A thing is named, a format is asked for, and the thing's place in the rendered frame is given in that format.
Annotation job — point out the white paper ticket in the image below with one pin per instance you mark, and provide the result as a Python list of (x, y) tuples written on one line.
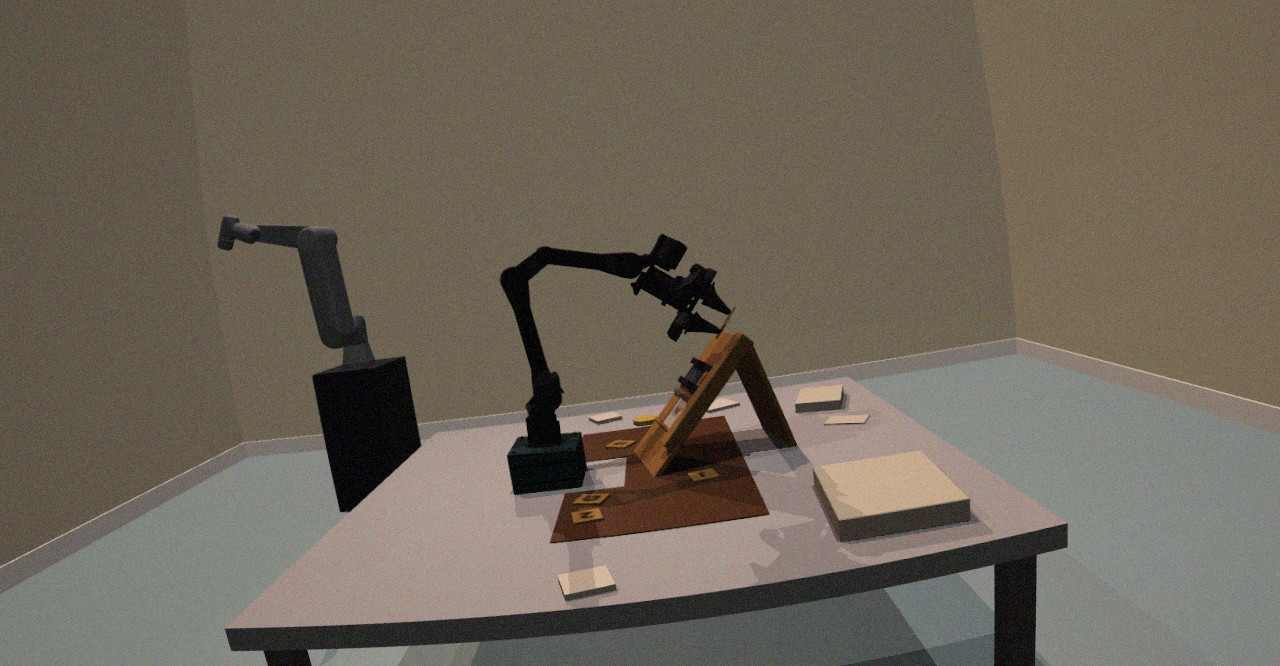
[(675, 412)]

